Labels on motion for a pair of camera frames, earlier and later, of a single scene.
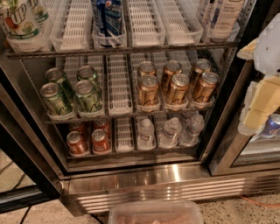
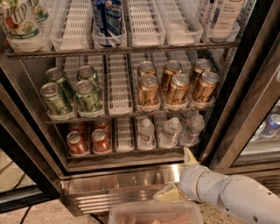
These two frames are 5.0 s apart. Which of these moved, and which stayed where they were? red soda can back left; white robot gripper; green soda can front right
Moved: white robot gripper
Stayed: green soda can front right; red soda can back left
